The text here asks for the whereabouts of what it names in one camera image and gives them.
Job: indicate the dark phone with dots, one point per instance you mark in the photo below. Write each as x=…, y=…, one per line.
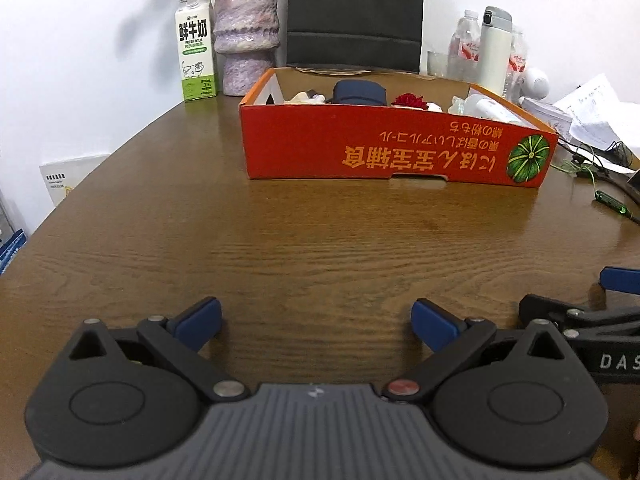
x=634, y=179

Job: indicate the white flat carton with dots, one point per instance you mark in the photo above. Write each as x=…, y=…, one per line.
x=70, y=180

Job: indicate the white round device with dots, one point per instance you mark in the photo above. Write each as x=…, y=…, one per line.
x=536, y=82

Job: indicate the white thermos bottle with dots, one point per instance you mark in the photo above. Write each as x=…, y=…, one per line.
x=492, y=55

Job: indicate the red artificial flower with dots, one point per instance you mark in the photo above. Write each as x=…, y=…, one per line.
x=409, y=101

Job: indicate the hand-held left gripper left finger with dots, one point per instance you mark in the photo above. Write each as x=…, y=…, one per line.
x=202, y=319

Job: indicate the navy blue case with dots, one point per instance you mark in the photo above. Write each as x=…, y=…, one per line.
x=360, y=92

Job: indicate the green and white milk carton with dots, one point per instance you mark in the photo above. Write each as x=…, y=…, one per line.
x=196, y=50

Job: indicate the clear glass cup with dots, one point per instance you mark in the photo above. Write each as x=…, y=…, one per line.
x=437, y=65

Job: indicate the pale green plastic wrapper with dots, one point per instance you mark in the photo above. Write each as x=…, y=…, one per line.
x=457, y=105

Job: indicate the white paper sheets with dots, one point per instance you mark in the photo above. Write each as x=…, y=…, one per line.
x=600, y=110

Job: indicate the small white object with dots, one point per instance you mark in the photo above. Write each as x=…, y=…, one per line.
x=300, y=98

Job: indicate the white patterned box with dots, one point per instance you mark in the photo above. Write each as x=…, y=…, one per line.
x=547, y=115

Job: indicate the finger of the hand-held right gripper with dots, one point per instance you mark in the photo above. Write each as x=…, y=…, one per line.
x=545, y=307
x=622, y=280

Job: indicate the orange cardboard box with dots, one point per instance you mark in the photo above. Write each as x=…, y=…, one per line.
x=350, y=145

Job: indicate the white bottle in box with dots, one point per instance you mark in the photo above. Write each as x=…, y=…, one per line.
x=492, y=109

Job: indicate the clear plastic water bottle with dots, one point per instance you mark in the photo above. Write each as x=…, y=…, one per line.
x=516, y=67
x=462, y=50

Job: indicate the wooden desktop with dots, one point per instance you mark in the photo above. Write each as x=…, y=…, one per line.
x=250, y=240

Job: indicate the white tissue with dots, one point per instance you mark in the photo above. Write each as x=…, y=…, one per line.
x=435, y=108

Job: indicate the purple stone vase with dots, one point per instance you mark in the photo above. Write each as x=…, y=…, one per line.
x=245, y=35

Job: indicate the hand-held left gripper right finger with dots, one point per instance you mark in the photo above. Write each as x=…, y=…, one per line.
x=432, y=324

